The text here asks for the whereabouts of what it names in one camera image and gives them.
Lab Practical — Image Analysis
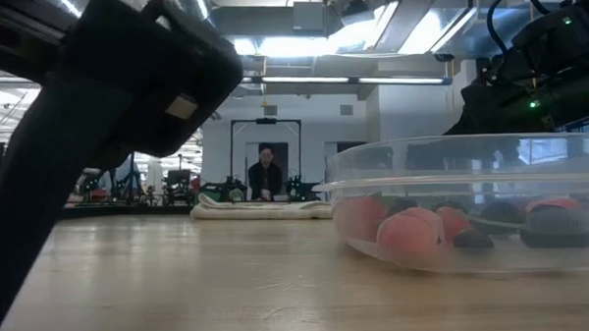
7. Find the grey ceiling air unit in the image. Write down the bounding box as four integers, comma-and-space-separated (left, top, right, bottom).
291, 0, 326, 31

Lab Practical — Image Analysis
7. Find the dark door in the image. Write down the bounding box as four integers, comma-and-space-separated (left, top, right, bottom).
256, 140, 292, 202

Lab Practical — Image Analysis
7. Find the large dark blackberry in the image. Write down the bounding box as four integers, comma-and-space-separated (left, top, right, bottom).
519, 206, 589, 250

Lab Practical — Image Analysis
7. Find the folded white plaid cloth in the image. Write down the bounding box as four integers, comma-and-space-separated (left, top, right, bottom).
189, 188, 335, 224

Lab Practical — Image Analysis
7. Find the black table frame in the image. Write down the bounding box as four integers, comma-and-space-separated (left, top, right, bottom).
62, 201, 194, 220

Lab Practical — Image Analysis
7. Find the person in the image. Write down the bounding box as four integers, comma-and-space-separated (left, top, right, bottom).
246, 143, 285, 202

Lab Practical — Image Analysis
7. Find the orange pink peach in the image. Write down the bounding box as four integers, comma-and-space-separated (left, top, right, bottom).
523, 195, 583, 214

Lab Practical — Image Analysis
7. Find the ceiling light tube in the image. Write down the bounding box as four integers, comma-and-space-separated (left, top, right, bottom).
357, 73, 453, 88
241, 72, 350, 87

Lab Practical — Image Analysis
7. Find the black cart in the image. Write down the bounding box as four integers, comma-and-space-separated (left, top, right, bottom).
165, 168, 194, 205

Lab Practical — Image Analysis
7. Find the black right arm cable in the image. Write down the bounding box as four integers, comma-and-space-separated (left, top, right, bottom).
484, 0, 552, 57

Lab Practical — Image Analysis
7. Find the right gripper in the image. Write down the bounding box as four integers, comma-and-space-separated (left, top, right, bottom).
403, 71, 589, 171

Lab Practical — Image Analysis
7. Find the clear plastic container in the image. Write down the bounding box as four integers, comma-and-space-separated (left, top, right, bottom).
310, 130, 589, 282

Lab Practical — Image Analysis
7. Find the black camera frame stand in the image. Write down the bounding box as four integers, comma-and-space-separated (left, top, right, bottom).
227, 116, 305, 204

